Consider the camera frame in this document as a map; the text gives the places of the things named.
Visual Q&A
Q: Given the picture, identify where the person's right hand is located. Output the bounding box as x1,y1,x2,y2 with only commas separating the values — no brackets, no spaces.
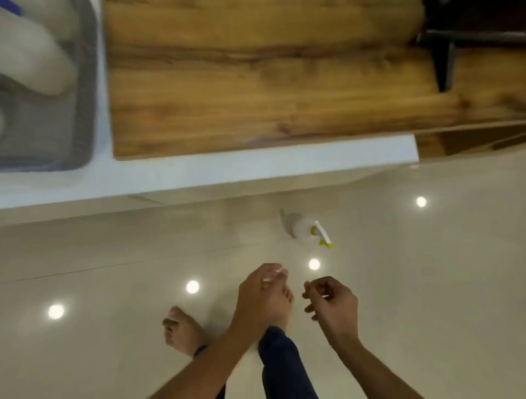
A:
302,276,361,350

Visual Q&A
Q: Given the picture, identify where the person's left hand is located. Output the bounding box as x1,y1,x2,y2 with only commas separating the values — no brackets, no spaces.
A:
228,263,295,343

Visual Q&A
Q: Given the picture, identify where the person's right forearm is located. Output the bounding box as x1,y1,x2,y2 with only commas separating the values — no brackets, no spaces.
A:
332,335,424,399

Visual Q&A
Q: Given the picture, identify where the person's left forearm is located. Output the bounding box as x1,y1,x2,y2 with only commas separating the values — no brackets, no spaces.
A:
149,328,264,399

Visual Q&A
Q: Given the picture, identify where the person's right foot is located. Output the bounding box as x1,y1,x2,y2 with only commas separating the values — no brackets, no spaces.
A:
263,284,295,331

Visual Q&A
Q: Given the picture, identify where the person's foot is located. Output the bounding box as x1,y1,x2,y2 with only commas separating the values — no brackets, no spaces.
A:
263,284,295,331
162,306,209,358

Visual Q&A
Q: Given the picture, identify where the white spray bottle yellow nozzle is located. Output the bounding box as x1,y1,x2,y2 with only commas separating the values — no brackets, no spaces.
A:
279,208,334,250

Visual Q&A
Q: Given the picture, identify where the navy trouser leg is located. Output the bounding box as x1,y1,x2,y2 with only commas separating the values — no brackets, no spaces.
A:
258,326,319,399

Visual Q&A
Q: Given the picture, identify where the person's left foot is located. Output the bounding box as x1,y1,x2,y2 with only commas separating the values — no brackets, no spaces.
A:
162,306,209,358

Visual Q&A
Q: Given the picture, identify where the brown wooden board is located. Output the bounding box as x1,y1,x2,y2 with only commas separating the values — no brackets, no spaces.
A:
102,0,526,161

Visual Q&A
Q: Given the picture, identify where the grey woven basket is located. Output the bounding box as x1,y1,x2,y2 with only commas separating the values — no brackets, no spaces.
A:
0,0,100,172

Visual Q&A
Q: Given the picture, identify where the cream cloth bundle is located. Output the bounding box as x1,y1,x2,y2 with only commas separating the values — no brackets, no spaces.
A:
0,6,79,98

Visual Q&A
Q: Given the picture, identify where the black metal frame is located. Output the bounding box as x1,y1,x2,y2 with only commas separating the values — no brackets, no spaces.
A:
414,0,526,93

